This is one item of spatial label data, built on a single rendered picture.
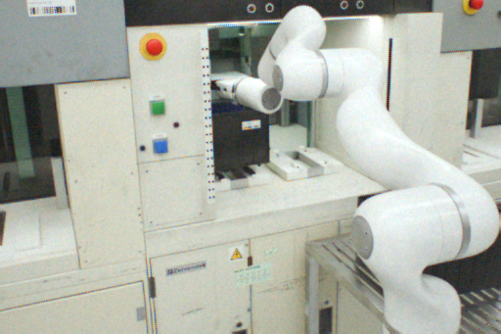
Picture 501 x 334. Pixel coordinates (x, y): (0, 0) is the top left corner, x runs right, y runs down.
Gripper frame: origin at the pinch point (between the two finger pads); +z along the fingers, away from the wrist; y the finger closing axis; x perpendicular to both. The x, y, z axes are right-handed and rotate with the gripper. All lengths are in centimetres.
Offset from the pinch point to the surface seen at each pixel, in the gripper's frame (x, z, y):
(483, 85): -13, -3, 123
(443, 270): -35, -78, 19
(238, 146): -17.8, -12.9, -1.2
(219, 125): -10.6, -12.2, -6.9
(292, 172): -29.2, -15.3, 16.9
